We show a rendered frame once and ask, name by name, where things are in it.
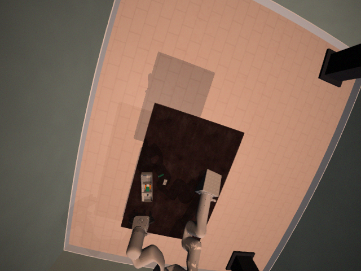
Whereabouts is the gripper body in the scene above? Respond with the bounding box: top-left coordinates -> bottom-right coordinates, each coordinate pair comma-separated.
131,216 -> 149,233

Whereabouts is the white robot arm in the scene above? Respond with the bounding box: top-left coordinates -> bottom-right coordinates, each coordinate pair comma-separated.
126,191 -> 216,271

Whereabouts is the peach open-top bin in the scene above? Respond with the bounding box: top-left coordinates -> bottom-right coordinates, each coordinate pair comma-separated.
141,172 -> 152,202

